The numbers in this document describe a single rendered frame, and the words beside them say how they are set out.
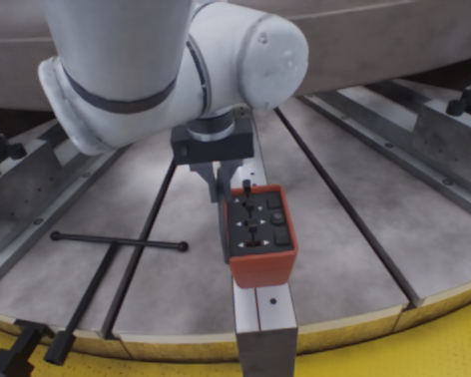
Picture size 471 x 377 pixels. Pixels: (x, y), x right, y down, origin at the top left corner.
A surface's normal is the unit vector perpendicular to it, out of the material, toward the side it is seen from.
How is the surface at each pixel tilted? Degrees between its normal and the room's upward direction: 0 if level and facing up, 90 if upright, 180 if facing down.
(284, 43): 84
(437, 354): 0
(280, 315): 0
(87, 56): 118
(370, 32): 90
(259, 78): 90
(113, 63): 126
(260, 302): 0
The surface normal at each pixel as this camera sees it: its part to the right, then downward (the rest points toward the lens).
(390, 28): 0.26, 0.62
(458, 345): -0.08, -0.75
